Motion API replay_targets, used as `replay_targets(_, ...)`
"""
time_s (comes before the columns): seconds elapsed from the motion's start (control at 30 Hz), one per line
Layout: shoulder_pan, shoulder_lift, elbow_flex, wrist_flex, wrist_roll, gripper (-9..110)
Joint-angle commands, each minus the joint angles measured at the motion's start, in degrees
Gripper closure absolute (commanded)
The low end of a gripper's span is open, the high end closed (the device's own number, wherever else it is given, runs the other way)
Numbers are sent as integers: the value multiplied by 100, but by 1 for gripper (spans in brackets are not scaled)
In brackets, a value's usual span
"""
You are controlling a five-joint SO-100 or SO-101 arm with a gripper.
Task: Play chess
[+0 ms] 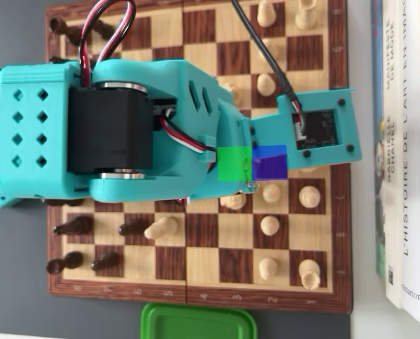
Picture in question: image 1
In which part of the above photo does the white chess pawn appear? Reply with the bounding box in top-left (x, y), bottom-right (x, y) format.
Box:
top-left (260, 215), bottom-right (280, 237)
top-left (262, 184), bottom-right (283, 204)
top-left (258, 256), bottom-right (280, 280)
top-left (256, 73), bottom-right (277, 97)
top-left (257, 0), bottom-right (277, 28)

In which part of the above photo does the teal wrist camera module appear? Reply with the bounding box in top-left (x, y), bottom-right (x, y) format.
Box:
top-left (250, 87), bottom-right (363, 171)

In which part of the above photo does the red white black servo cable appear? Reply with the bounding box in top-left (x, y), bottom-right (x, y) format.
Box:
top-left (158, 114), bottom-right (220, 167)
top-left (78, 0), bottom-right (137, 88)

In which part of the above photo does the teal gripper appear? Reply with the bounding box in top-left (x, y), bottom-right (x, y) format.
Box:
top-left (190, 100), bottom-right (264, 202)

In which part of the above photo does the blue book with moon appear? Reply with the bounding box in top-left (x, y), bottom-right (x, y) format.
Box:
top-left (369, 0), bottom-right (388, 278)

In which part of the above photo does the white chess knight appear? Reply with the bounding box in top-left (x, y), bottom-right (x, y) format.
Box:
top-left (225, 80), bottom-right (245, 107)
top-left (219, 193), bottom-right (248, 210)

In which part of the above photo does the white chess rook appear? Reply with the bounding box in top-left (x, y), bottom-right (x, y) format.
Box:
top-left (298, 259), bottom-right (322, 291)
top-left (294, 0), bottom-right (318, 31)

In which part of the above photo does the white book Manifeste de mode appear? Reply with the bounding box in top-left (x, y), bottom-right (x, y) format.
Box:
top-left (381, 0), bottom-right (404, 309)

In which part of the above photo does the wooden chessboard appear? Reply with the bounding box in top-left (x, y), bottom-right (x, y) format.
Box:
top-left (44, 0), bottom-right (354, 314)

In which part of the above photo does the green plastic container lid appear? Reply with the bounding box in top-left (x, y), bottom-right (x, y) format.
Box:
top-left (140, 302), bottom-right (258, 339)

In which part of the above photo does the white chess bishop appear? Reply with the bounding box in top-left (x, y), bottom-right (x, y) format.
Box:
top-left (298, 186), bottom-right (322, 209)
top-left (144, 215), bottom-right (180, 240)

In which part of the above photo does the dark pawn bottom left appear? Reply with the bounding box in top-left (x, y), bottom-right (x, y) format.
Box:
top-left (46, 251), bottom-right (84, 275)

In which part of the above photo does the black camera cable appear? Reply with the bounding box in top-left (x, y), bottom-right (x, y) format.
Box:
top-left (230, 0), bottom-right (304, 137)

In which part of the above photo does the dark chess rook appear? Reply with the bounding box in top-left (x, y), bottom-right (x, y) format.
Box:
top-left (49, 16), bottom-right (89, 45)

